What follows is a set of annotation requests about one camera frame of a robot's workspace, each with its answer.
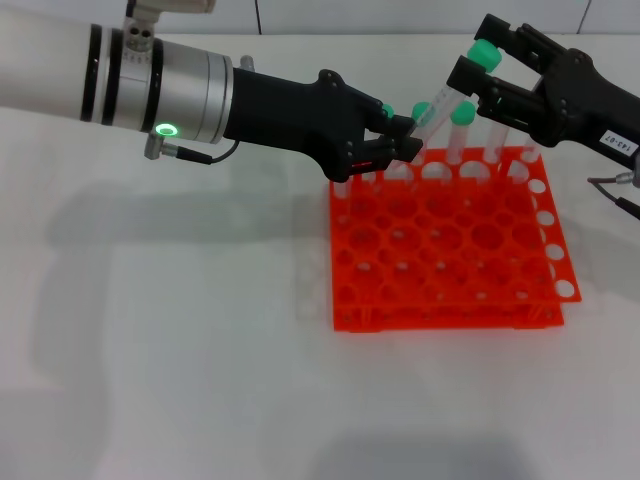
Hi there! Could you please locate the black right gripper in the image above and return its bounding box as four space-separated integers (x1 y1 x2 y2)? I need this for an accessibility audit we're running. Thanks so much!
445 13 640 160

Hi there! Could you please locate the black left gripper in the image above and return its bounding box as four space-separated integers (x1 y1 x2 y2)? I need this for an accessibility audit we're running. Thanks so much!
222 66 426 183

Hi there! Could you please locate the clear test tube green cap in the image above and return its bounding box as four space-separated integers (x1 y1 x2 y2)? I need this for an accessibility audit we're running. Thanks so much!
519 139 544 164
481 122 511 166
399 101 446 174
445 101 477 169
405 39 503 139
333 178 354 226
360 103 396 185

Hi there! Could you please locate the orange plastic test tube rack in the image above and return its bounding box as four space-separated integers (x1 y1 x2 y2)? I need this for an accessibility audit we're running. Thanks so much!
328 145 584 334

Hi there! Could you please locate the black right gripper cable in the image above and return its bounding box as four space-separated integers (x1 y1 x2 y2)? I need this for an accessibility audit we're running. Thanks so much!
586 154 640 222

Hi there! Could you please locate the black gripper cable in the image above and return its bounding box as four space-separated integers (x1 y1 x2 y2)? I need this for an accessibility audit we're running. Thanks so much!
586 154 640 222
143 133 242 165

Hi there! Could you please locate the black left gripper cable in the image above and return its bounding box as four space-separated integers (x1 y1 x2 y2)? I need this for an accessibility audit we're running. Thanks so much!
143 133 242 165

